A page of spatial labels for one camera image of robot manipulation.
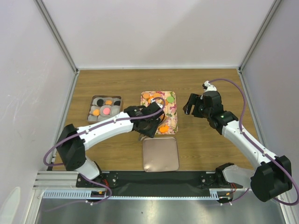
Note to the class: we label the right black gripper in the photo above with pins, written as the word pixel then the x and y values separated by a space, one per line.
pixel 194 99

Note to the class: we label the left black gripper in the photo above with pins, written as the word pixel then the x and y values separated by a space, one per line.
pixel 151 132

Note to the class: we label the metal tin lid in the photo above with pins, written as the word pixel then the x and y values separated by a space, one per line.
pixel 160 154

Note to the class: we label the black round cookie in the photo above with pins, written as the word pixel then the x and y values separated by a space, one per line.
pixel 100 102
pixel 118 102

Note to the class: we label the pink cookie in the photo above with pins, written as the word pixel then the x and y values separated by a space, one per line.
pixel 106 111

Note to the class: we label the orange cookie small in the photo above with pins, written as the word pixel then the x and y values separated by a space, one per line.
pixel 108 102

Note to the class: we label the metal serving tongs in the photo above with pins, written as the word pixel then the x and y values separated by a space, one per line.
pixel 141 137

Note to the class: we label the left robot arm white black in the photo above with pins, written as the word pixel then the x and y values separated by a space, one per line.
pixel 74 142

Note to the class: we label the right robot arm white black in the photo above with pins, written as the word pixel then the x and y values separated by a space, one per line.
pixel 271 174

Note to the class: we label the orange fish cookie bottom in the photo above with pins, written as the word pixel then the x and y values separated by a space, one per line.
pixel 163 129

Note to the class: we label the green cookie upper right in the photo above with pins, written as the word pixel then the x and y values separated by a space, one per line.
pixel 170 99

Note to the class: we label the floral rectangular tray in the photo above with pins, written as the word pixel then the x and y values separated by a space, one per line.
pixel 170 110

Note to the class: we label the metal cookie tin box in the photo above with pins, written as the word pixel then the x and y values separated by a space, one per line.
pixel 103 107

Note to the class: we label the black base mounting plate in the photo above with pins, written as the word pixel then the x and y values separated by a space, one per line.
pixel 162 184

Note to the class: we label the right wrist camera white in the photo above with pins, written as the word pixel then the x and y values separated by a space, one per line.
pixel 209 89

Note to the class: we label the grey cable duct right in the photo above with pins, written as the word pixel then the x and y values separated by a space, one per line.
pixel 221 193

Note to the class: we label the grey cable duct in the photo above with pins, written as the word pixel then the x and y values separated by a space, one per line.
pixel 75 194
pixel 221 193

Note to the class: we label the grey cable duct left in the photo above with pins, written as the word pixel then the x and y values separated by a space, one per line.
pixel 75 194

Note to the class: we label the aluminium frame post right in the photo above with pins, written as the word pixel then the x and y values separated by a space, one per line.
pixel 274 7

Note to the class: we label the aluminium frame post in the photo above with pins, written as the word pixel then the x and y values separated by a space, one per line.
pixel 56 34
pixel 274 7

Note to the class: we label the aluminium frame post left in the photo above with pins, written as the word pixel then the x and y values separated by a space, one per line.
pixel 56 34

